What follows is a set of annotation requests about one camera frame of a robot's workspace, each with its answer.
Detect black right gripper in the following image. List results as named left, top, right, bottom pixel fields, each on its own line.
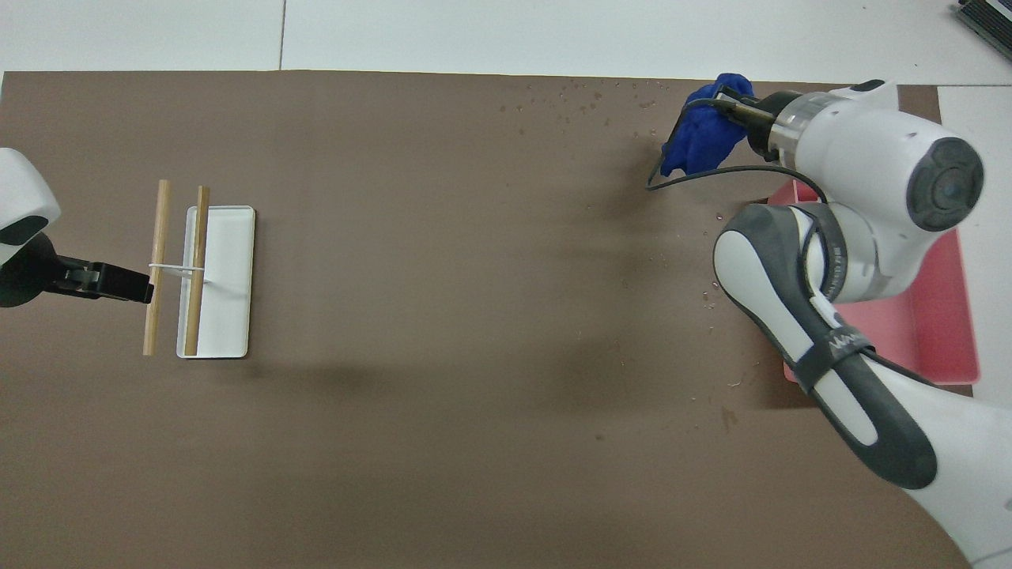
left=742, top=89, right=793, bottom=160

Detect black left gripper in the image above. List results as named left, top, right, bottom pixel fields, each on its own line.
left=0, top=233, right=154, bottom=309

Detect blue towel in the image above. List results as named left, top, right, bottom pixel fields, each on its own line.
left=660, top=73, right=757, bottom=178

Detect spilled water droplets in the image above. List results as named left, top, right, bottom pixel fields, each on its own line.
left=498, top=77, right=746, bottom=434

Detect light wooden rod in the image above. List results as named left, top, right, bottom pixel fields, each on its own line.
left=142, top=179, right=171, bottom=356

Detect white rectangular tray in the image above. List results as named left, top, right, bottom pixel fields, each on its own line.
left=178, top=205, right=256, bottom=360

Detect dark ribbed device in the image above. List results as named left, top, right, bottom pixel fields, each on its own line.
left=953, top=0, right=1012, bottom=40

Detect pink plastic bin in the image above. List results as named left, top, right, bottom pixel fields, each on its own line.
left=767, top=178, right=982, bottom=386

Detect brown table mat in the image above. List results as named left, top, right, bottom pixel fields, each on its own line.
left=0, top=70, right=995, bottom=569

